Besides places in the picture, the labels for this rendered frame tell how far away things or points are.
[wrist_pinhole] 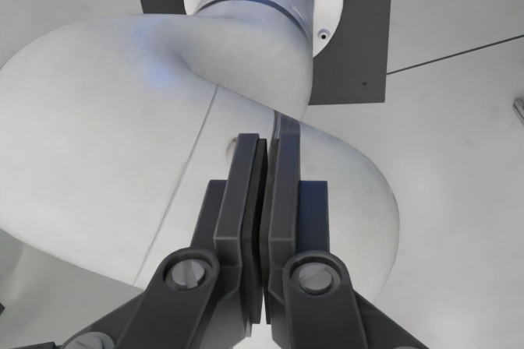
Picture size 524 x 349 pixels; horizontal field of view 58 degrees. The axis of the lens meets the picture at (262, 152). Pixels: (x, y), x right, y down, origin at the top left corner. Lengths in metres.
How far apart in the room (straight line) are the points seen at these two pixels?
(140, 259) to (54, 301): 1.70
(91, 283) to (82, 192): 1.71
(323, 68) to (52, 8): 1.32
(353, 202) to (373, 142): 1.61
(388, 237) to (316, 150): 0.06
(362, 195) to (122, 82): 0.13
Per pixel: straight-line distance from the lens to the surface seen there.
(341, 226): 0.23
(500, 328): 2.78
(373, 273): 0.25
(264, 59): 0.34
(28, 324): 1.91
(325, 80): 0.63
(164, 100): 0.23
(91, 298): 1.88
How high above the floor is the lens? 1.51
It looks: 54 degrees down
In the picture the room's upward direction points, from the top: 171 degrees counter-clockwise
